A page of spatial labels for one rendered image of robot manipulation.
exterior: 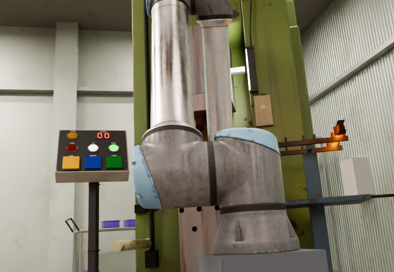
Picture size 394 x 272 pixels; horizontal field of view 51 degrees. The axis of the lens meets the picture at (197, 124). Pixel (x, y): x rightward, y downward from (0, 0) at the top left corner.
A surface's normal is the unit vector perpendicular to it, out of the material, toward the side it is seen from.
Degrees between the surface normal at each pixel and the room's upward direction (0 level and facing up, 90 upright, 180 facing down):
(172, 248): 90
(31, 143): 90
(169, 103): 73
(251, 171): 90
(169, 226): 90
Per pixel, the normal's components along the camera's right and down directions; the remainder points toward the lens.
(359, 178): 0.20, -0.27
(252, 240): -0.20, -0.56
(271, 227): 0.27, -0.58
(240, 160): -0.07, -0.40
